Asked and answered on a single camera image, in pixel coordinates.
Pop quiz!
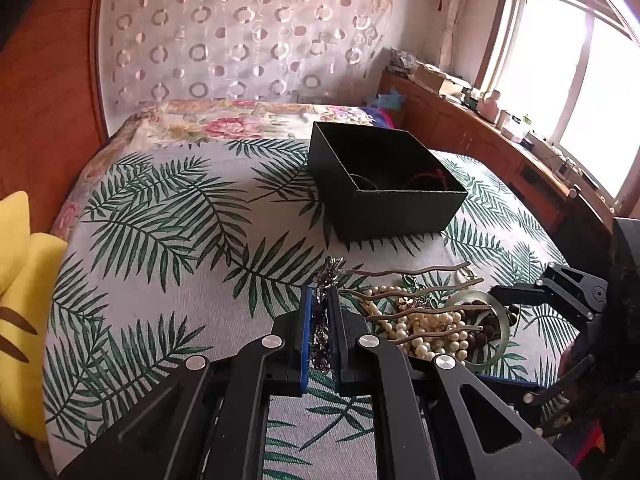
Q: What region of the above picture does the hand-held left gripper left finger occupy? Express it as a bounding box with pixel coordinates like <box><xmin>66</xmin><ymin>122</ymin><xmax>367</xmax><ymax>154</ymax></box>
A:
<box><xmin>60</xmin><ymin>285</ymin><xmax>315</xmax><ymax>480</ymax></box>

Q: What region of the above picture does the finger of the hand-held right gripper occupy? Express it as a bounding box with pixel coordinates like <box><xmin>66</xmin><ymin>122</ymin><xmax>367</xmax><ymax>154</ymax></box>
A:
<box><xmin>489</xmin><ymin>262</ymin><xmax>609</xmax><ymax>332</ymax></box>
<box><xmin>520</xmin><ymin>351</ymin><xmax>597</xmax><ymax>412</ymax></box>

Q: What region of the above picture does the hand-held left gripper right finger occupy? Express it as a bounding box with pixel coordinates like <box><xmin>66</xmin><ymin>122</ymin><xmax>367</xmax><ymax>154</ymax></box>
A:
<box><xmin>329</xmin><ymin>287</ymin><xmax>582</xmax><ymax>480</ymax></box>

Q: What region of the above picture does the silver crystal necklace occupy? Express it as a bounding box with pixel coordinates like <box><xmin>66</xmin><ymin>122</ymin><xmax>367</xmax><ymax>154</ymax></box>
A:
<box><xmin>311</xmin><ymin>256</ymin><xmax>347</xmax><ymax>377</ymax></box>

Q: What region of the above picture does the black cardboard box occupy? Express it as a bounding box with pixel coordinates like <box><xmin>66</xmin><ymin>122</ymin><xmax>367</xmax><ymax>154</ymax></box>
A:
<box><xmin>307</xmin><ymin>121</ymin><xmax>470</xmax><ymax>244</ymax></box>

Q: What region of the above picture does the pale green jade bangle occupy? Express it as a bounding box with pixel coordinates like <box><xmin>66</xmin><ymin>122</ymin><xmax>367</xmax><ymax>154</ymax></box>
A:
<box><xmin>444</xmin><ymin>290</ymin><xmax>512</xmax><ymax>365</ymax></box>

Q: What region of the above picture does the wavy bronze hair comb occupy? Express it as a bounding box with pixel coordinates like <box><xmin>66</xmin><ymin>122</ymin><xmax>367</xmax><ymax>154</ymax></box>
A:
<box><xmin>343</xmin><ymin>261</ymin><xmax>495</xmax><ymax>347</ymax></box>

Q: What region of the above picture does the leaf print bed sheet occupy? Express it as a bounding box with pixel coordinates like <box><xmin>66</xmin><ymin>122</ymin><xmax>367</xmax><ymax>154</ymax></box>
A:
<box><xmin>42</xmin><ymin>136</ymin><xmax>582</xmax><ymax>480</ymax></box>

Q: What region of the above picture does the long wooden cabinet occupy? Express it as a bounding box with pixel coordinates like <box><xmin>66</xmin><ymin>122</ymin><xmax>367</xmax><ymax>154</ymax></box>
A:
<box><xmin>377</xmin><ymin>69</ymin><xmax>617</xmax><ymax>242</ymax></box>

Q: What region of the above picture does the white bottle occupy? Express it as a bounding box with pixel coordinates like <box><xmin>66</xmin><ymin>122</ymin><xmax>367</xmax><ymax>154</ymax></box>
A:
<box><xmin>479</xmin><ymin>89</ymin><xmax>504</xmax><ymax>119</ymax></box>

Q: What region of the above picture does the small cardboard box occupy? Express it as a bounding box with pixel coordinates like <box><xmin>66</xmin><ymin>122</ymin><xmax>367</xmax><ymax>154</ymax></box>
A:
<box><xmin>412</xmin><ymin>65</ymin><xmax>452</xmax><ymax>95</ymax></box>

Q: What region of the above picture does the blue cloth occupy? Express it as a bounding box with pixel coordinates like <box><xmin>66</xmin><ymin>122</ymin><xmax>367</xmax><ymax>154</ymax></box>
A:
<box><xmin>376</xmin><ymin>87</ymin><xmax>407</xmax><ymax>112</ymax></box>

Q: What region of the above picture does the pile of papers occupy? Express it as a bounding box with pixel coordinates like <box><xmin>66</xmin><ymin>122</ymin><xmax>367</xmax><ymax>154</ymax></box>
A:
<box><xmin>389</xmin><ymin>48</ymin><xmax>427</xmax><ymax>76</ymax></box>

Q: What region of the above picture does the yellow plush toy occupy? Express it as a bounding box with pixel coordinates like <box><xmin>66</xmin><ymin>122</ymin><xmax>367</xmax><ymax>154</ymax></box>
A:
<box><xmin>0</xmin><ymin>191</ymin><xmax>69</xmax><ymax>444</ymax></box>

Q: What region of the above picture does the pale patterned curtain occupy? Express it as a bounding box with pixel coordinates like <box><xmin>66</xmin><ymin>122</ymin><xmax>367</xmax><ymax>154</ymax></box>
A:
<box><xmin>436</xmin><ymin>0</ymin><xmax>512</xmax><ymax>74</ymax></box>

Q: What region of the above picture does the circle pattern headboard panel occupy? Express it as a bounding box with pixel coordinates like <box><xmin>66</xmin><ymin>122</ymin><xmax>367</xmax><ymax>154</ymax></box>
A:
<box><xmin>95</xmin><ymin>0</ymin><xmax>402</xmax><ymax>127</ymax></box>

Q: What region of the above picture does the wooden headboard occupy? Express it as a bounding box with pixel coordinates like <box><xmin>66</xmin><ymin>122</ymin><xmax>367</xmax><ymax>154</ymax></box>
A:
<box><xmin>0</xmin><ymin>0</ymin><xmax>112</xmax><ymax>241</ymax></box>

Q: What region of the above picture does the dark brown bead bracelet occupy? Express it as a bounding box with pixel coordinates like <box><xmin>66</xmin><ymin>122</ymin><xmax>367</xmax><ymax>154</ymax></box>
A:
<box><xmin>461</xmin><ymin>309</ymin><xmax>497</xmax><ymax>352</ymax></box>

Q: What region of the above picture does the cream pearl necklace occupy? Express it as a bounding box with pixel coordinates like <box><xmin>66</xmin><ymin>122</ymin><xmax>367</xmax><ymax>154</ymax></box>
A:
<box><xmin>359</xmin><ymin>284</ymin><xmax>475</xmax><ymax>362</ymax></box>

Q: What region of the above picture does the dark thin bracelet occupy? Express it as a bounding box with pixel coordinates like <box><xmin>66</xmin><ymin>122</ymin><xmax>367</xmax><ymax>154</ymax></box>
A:
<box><xmin>349</xmin><ymin>172</ymin><xmax>382</xmax><ymax>193</ymax></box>

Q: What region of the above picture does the red bead bracelet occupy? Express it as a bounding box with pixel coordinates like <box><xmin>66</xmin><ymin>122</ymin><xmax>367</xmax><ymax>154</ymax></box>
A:
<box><xmin>406</xmin><ymin>168</ymin><xmax>449</xmax><ymax>193</ymax></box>

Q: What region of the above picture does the wooden frame window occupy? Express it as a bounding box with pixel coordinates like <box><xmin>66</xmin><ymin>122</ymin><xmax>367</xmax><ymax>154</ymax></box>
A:
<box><xmin>475</xmin><ymin>0</ymin><xmax>640</xmax><ymax>202</ymax></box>

